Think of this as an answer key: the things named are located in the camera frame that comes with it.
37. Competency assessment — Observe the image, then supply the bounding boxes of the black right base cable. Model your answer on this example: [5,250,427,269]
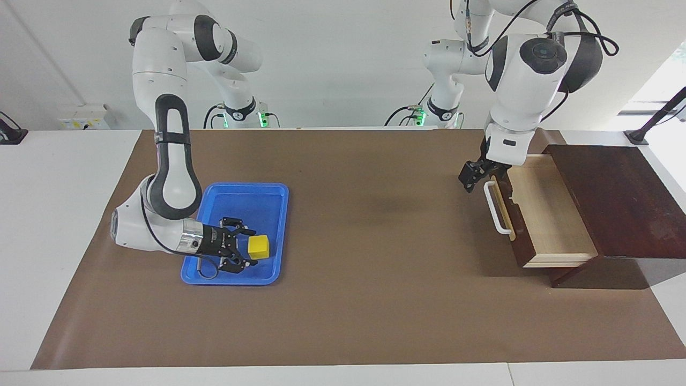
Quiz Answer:
[203,105,227,129]

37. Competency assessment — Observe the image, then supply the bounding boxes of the black base cable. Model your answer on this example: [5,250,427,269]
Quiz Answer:
[384,83,434,128]
[203,105,227,129]

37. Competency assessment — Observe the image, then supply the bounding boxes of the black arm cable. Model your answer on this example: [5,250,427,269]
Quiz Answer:
[450,0,620,57]
[140,185,220,281]

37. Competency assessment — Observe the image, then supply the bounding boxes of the white wall socket box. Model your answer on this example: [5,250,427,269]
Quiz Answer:
[58,105,111,130]

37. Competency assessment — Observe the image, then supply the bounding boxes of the black table mount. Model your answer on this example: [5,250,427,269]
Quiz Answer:
[0,111,28,144]

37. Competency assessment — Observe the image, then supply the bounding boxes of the brown paper table mat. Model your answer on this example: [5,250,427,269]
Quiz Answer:
[31,129,686,370]

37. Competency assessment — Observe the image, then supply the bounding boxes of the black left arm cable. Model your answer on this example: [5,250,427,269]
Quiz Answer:
[450,0,620,57]

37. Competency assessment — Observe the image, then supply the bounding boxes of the black right arm strap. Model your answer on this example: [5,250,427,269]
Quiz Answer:
[155,131,192,146]

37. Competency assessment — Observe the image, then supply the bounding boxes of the white drawer handle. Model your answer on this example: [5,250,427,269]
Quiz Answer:
[484,181,514,236]

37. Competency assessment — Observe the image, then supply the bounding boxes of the blue plastic tray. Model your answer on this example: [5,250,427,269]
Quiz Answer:
[181,182,290,286]

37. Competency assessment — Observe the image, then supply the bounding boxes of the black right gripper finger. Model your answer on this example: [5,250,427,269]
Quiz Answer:
[221,218,257,236]
[220,256,259,274]

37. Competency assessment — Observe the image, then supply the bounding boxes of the wooden drawer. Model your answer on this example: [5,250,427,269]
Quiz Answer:
[490,154,599,269]

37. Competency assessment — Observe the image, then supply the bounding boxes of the black left base cable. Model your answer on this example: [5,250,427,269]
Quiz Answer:
[384,83,434,128]

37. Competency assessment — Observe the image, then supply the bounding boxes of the black camera stand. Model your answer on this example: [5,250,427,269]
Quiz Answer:
[624,86,686,146]

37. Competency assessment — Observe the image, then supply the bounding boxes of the yellow block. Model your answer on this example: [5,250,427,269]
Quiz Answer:
[248,235,270,261]

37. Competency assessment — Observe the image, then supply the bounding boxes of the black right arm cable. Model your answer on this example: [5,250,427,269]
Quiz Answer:
[140,185,220,281]

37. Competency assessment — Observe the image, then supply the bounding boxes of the dark wooden cabinet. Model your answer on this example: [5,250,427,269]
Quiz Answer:
[541,144,686,288]

